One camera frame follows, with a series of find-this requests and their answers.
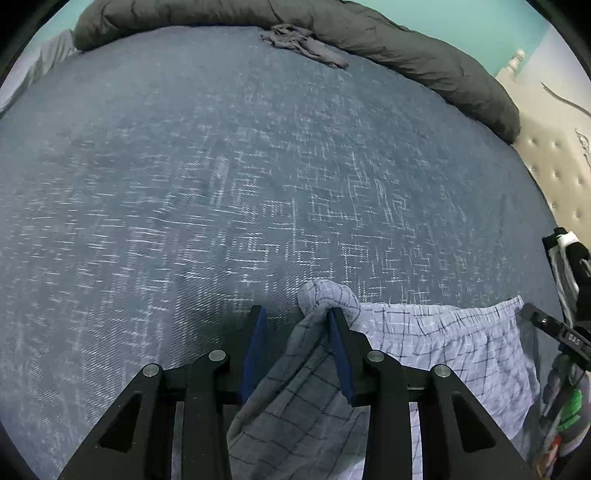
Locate dark grey duvet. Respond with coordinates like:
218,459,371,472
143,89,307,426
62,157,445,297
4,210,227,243
74,0,522,145

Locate person's right hand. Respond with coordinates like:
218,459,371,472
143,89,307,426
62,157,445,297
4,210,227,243
540,353,590,462

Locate blue patterned bed sheet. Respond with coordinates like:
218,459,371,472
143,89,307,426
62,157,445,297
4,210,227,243
0,25,573,480

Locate blue plaid shorts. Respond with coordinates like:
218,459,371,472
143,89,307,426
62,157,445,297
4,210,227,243
226,279,541,480

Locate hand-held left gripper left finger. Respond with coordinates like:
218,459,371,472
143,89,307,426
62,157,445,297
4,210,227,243
58,305,269,480

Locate dark grey crumpled garment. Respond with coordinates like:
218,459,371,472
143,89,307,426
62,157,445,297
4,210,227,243
259,23,350,70

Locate cream tufted headboard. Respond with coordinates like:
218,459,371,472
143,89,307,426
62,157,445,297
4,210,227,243
494,28,591,236

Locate cream bedpost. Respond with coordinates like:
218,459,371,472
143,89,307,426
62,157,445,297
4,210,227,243
496,48,527,78

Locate black white-striped folded garment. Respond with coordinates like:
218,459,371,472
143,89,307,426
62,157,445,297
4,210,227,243
541,226,580,278

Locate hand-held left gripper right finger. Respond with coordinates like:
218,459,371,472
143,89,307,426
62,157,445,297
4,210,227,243
325,307,533,480

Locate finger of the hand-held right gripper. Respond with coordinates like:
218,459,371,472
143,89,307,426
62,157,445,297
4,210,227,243
521,302,566,340

